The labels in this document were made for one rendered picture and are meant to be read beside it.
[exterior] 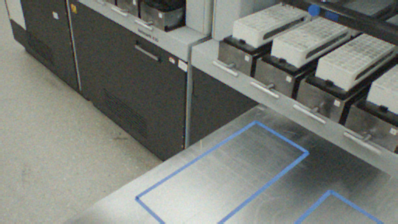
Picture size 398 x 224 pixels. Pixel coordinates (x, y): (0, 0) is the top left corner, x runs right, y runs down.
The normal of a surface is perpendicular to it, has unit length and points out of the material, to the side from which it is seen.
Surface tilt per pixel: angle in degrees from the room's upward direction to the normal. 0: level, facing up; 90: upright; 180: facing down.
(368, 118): 90
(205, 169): 0
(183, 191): 0
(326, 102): 90
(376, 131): 90
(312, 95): 90
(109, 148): 0
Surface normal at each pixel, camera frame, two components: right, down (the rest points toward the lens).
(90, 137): 0.04, -0.80
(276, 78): -0.72, 0.39
